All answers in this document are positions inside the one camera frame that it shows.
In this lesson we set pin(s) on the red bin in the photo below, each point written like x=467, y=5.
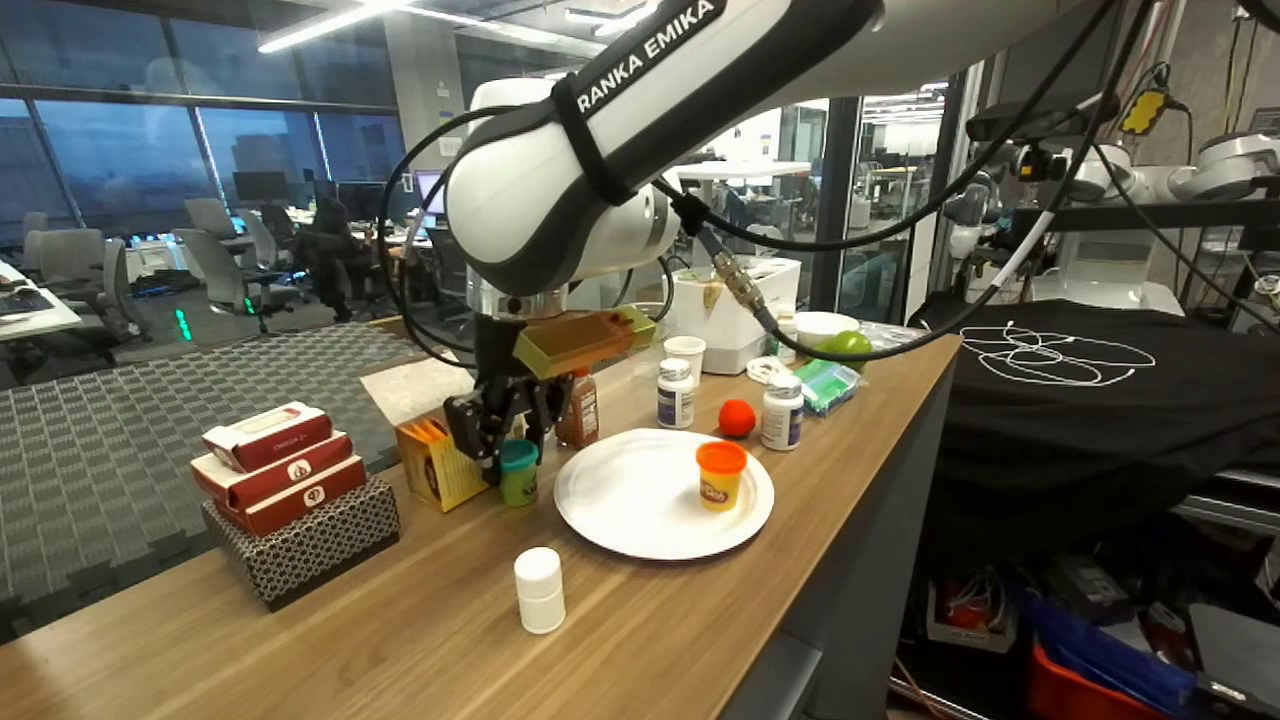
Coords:
x=1080, y=687

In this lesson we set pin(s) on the yellow tub orange lid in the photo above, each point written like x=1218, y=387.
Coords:
x=721, y=483

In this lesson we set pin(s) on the red white flat box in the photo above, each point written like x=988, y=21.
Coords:
x=285, y=468
x=305, y=497
x=265, y=435

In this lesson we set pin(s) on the white office desk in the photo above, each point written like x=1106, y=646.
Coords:
x=25, y=313

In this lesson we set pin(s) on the plain white small bottle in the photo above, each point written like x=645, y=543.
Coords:
x=537, y=593

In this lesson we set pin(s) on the white plastic appliance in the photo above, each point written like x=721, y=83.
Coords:
x=707, y=324

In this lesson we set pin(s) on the seated person dark clothing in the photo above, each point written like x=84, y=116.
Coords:
x=335, y=244

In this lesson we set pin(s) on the brown yellow wrist camera box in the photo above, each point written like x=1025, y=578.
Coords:
x=574, y=345

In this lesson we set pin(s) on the green packet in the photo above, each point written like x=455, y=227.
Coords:
x=826, y=387

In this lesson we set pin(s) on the white paper cup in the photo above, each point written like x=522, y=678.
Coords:
x=684, y=349

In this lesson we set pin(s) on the yellow hanging controller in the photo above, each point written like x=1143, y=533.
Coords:
x=1147, y=111

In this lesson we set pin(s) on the black cloth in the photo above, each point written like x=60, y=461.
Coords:
x=1106, y=425

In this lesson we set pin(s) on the dough tub teal lid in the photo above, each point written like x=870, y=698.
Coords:
x=522, y=483

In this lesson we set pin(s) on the green apple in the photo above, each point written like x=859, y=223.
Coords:
x=850, y=345

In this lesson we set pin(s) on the yellow open cardboard box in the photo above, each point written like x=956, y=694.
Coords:
x=442, y=479

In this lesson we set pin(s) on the white bowl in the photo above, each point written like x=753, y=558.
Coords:
x=819, y=324

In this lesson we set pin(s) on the grey office chair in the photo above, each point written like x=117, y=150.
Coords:
x=81, y=275
x=221, y=262

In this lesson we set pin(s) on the white pill bottle pale label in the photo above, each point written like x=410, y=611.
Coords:
x=676, y=398

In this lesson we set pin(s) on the grey patterned box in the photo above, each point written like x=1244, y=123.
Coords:
x=312, y=545

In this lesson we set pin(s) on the white paper plate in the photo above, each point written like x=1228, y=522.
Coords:
x=626, y=500

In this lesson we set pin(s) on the white crate red items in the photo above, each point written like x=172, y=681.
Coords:
x=972, y=618

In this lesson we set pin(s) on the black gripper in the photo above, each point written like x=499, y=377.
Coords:
x=507, y=403

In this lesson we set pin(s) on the blue bin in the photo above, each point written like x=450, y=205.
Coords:
x=1106, y=655

